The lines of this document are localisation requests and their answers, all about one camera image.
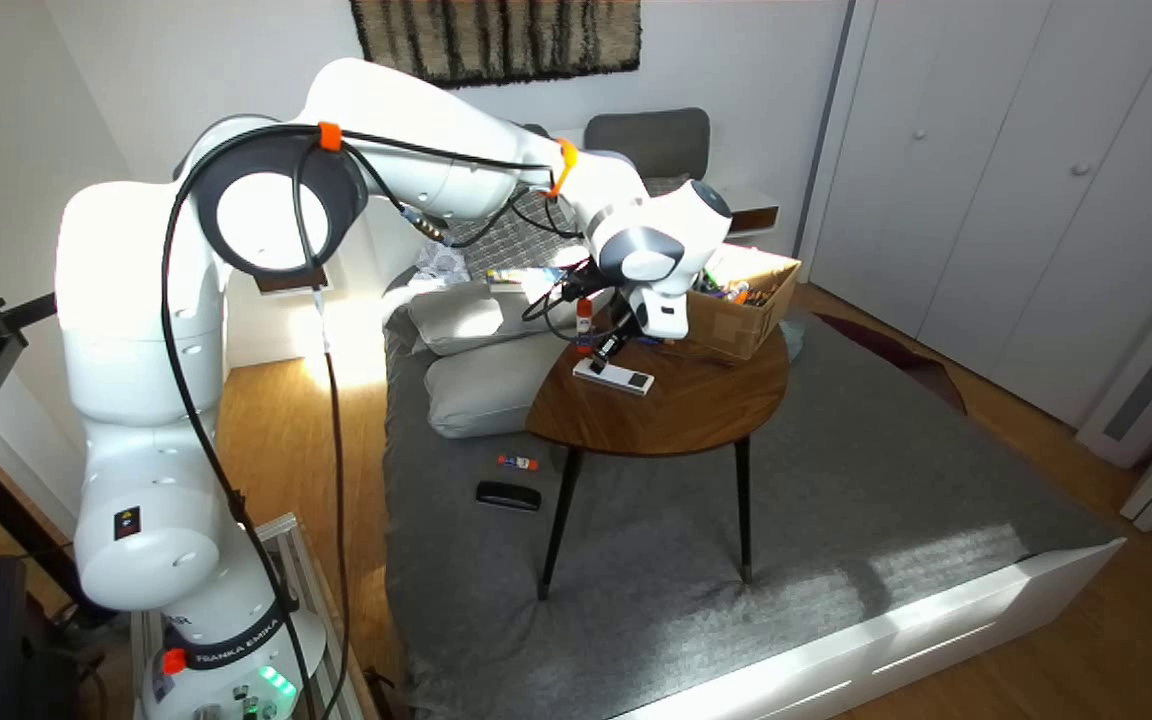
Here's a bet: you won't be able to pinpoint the white bedside shelf box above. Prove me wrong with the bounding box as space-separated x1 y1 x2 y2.
722 189 783 237

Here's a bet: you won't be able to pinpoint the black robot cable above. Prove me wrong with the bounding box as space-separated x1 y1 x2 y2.
152 120 571 720

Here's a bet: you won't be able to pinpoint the wooden side table black legs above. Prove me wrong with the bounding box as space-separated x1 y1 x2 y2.
525 312 793 605

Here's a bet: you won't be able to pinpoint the grey bed cover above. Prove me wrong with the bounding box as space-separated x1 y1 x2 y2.
380 274 1128 720

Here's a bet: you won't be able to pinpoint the grey chair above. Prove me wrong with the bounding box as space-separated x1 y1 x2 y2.
585 110 716 203

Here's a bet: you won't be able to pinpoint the white bed frame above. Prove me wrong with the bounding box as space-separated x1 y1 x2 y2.
611 535 1128 720

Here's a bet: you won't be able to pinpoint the cardboard box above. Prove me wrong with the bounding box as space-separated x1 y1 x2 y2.
681 240 805 367

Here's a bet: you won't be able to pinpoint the dark wall hanging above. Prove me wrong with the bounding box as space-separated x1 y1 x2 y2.
347 0 648 94

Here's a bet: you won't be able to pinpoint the white small box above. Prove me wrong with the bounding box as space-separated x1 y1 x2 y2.
567 355 660 396

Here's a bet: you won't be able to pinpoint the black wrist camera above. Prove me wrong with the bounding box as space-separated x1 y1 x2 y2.
548 259 610 303

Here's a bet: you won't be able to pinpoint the white pillow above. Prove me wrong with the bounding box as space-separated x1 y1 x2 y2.
402 277 571 360

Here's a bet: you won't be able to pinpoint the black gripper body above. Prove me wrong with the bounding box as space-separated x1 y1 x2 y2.
589 274 654 337

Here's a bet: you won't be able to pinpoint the white wardrobe doors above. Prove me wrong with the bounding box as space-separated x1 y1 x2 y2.
800 0 1152 431

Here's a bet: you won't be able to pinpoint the grey pillow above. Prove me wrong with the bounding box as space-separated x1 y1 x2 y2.
420 332 567 443

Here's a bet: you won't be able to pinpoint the large glue stick orange cap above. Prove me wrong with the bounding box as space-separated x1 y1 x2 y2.
571 293 602 354

